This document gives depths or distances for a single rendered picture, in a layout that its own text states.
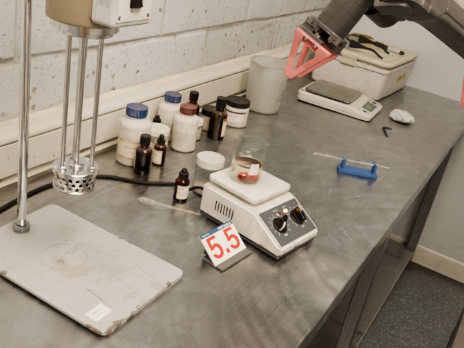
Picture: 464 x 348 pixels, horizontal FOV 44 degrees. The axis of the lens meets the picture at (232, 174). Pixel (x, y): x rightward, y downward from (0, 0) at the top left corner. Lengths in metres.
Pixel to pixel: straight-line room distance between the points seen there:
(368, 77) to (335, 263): 1.16
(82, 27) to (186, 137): 0.66
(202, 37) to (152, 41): 0.23
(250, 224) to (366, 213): 0.34
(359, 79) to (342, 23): 1.20
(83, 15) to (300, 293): 0.56
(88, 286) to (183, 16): 0.86
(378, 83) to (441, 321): 0.96
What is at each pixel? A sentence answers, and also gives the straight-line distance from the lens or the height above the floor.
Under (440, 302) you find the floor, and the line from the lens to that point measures 2.55.
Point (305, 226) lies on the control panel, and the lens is 1.11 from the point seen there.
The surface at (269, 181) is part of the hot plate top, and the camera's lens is 1.13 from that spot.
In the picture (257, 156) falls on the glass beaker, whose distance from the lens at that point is 1.07.
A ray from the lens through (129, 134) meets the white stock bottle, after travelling 1.26.
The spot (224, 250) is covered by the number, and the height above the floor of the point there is 0.76.
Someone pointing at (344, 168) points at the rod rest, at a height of 0.76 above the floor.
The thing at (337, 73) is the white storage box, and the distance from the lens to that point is 2.19.
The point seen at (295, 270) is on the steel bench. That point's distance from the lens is 1.05.
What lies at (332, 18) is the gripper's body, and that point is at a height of 1.17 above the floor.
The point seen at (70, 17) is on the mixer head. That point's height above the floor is 1.15.
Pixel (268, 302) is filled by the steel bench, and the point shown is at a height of 0.75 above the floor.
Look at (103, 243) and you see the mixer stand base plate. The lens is 1.01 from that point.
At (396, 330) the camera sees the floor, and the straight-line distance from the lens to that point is 2.30.
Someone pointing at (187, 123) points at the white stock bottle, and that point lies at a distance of 1.37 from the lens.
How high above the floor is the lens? 1.32
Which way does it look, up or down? 25 degrees down
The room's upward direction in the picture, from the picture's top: 11 degrees clockwise
